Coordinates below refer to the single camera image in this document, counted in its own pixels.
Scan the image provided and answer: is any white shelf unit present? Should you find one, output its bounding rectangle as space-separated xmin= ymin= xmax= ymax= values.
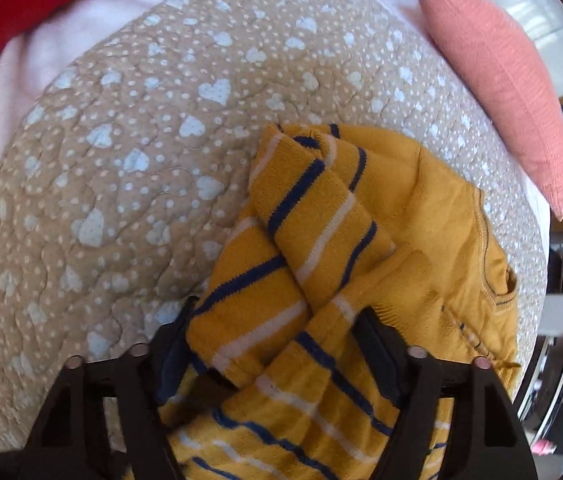
xmin=514 ymin=292 xmax=563 ymax=456

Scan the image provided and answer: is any red floral pillow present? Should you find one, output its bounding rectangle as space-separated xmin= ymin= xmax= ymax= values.
xmin=0 ymin=0 xmax=180 ymax=92

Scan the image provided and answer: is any coral ribbed pillow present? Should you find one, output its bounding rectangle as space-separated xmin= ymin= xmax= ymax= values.
xmin=415 ymin=0 xmax=563 ymax=222

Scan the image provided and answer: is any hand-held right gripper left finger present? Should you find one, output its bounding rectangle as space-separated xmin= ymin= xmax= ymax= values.
xmin=32 ymin=297 xmax=200 ymax=480

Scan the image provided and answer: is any yellow striped sweater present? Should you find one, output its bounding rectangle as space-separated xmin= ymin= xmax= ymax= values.
xmin=159 ymin=122 xmax=523 ymax=480

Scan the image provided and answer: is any beige heart-print quilted mat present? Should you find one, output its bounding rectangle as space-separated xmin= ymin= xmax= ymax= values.
xmin=0 ymin=0 xmax=549 ymax=456

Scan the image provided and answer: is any pale pink bedsheet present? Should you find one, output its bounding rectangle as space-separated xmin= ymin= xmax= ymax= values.
xmin=0 ymin=0 xmax=553 ymax=233

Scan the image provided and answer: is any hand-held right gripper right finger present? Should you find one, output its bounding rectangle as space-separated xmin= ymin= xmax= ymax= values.
xmin=356 ymin=305 xmax=538 ymax=480

